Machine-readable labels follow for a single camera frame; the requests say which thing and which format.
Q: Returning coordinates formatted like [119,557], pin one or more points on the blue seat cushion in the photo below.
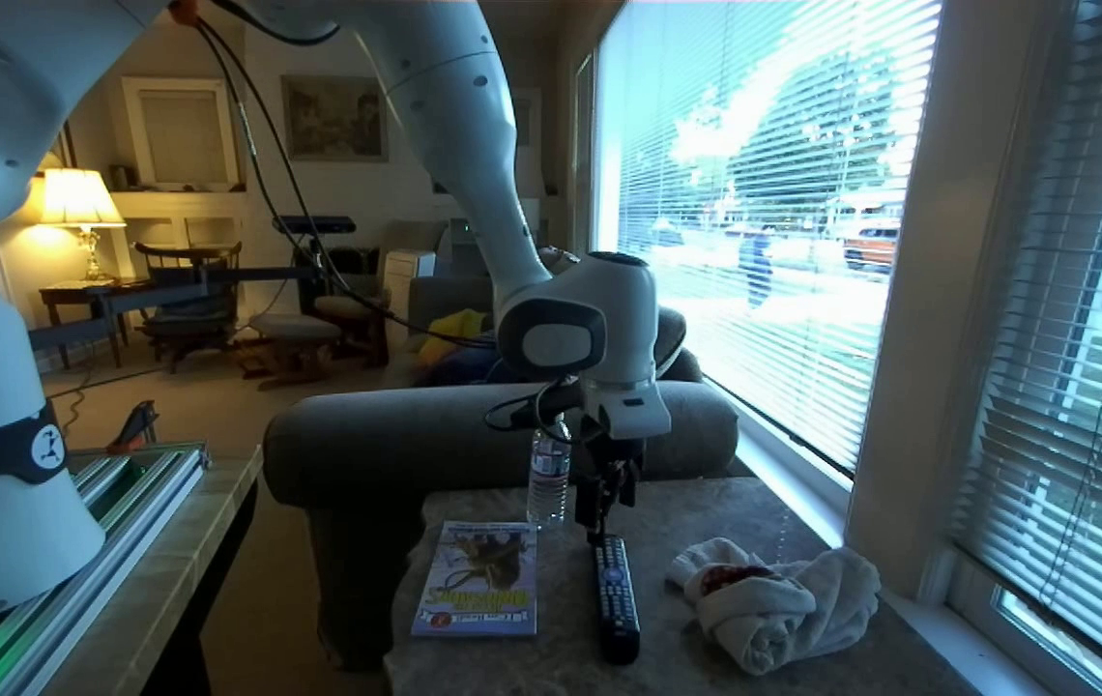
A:
[298,326]

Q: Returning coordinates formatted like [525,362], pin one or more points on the black remote control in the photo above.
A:
[615,602]

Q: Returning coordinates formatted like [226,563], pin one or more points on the narrow white window blind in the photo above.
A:
[1075,362]

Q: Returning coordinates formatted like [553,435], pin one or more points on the framed wall picture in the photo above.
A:
[333,116]

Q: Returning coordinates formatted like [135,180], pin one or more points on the yellow cushion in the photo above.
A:
[447,339]

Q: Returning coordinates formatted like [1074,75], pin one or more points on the wide white window blind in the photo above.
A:
[783,154]

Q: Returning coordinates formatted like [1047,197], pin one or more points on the orange vehicle outside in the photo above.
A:
[873,243]

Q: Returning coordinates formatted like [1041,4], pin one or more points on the clear plastic water bottle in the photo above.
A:
[552,484]

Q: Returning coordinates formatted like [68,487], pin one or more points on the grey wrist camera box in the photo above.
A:
[636,414]

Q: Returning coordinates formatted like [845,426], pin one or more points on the navy blue cushion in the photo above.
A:
[459,363]

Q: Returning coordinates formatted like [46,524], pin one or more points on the wooden rocking chair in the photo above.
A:
[341,314]

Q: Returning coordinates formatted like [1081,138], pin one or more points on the red clamp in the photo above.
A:
[135,426]

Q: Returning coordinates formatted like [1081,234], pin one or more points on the dinosaur children's book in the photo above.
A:
[475,580]

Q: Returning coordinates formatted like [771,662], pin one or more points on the wooden workbench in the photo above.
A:
[176,567]

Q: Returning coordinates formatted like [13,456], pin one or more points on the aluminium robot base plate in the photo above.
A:
[71,567]

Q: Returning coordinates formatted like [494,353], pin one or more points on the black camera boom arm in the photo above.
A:
[186,281]

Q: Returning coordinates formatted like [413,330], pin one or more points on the dark wooden side table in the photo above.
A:
[80,303]

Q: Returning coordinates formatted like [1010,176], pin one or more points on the crumpled white cloth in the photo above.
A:
[776,606]

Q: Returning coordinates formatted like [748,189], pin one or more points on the black stereo camera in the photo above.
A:
[316,225]

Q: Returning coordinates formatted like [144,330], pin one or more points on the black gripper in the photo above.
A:
[608,456]

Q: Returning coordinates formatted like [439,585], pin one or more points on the lit table lamp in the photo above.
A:
[77,197]

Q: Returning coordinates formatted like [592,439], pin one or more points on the grey fabric sofa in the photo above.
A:
[407,447]

